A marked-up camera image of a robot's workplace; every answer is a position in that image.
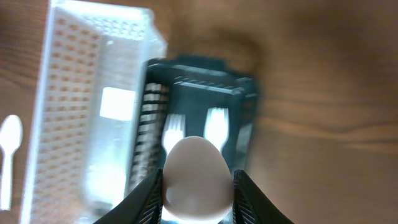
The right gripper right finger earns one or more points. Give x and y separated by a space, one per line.
251 206

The white plastic fork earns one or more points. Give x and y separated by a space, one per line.
216 128
174 131

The black perforated plastic basket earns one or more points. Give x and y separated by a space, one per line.
190 85

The white plastic spoon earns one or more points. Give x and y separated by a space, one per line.
11 138
197 185

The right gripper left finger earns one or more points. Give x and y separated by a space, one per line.
142 206

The clear perforated plastic basket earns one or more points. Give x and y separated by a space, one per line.
87 105

